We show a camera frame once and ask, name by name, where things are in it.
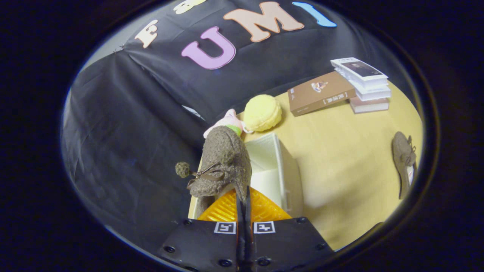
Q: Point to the pink and green plush toy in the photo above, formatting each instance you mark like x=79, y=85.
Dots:
x=228, y=120

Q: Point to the white book with portrait cover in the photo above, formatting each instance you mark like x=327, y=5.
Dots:
x=359, y=70

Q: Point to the beige fabric storage box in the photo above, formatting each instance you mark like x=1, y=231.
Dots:
x=272, y=166

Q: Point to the brown book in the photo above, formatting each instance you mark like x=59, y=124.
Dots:
x=321, y=92

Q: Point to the pale pink book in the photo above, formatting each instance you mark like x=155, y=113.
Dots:
x=368, y=105

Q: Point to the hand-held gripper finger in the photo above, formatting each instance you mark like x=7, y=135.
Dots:
x=249, y=245
x=240, y=245

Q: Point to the yellow round plush toy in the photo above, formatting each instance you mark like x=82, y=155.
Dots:
x=262, y=113

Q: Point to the black backdrop cloth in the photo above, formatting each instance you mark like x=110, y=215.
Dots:
x=132, y=132

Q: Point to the brown fuzzy shoe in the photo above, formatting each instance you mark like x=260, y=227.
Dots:
x=402, y=155
x=225, y=155

